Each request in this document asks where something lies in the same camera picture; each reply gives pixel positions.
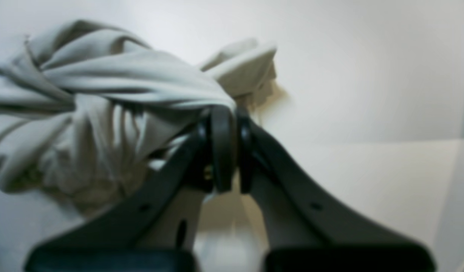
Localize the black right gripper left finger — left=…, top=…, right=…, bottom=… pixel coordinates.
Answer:
left=24, top=106, right=237, bottom=272

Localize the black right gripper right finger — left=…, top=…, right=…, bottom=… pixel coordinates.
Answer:
left=237, top=109, right=436, bottom=272

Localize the grey t-shirt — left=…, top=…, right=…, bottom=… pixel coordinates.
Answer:
left=0, top=20, right=277, bottom=208

